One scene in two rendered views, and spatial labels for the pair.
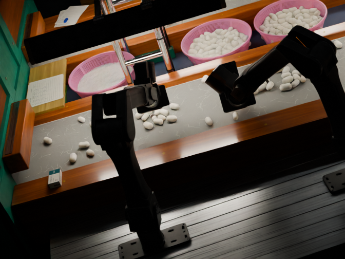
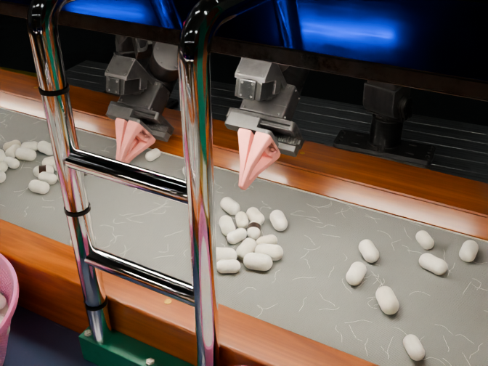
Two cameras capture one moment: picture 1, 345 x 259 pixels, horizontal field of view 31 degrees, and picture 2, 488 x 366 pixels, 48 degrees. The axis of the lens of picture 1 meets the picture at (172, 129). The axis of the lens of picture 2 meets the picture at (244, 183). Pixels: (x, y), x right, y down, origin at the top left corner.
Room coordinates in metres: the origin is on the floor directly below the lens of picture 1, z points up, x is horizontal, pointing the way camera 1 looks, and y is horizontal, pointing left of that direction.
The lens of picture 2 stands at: (2.23, 0.28, 1.22)
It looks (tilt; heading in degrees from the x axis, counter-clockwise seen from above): 32 degrees down; 203
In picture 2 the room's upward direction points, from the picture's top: straight up
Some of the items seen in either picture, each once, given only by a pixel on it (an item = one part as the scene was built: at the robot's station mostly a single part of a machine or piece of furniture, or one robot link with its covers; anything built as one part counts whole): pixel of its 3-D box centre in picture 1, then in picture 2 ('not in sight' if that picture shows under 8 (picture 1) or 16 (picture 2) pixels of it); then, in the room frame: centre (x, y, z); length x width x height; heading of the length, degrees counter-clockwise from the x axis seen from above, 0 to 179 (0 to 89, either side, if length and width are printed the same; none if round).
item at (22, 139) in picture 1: (19, 134); not in sight; (1.69, 0.48, 0.83); 0.30 x 0.06 x 0.07; 175
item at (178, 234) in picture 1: (150, 235); (385, 131); (1.18, 0.15, 0.71); 0.20 x 0.07 x 0.08; 90
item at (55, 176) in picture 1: (55, 178); not in sight; (1.48, 0.38, 0.77); 0.06 x 0.04 x 0.02; 175
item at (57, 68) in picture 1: (46, 87); not in sight; (2.03, 0.40, 0.77); 0.33 x 0.15 x 0.01; 175
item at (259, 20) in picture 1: (291, 26); not in sight; (1.95, -0.54, 0.72); 0.27 x 0.27 x 0.10
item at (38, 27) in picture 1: (33, 35); not in sight; (2.37, 0.42, 0.83); 0.30 x 0.06 x 0.07; 175
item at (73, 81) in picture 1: (106, 81); not in sight; (2.01, 0.18, 0.72); 0.27 x 0.27 x 0.10
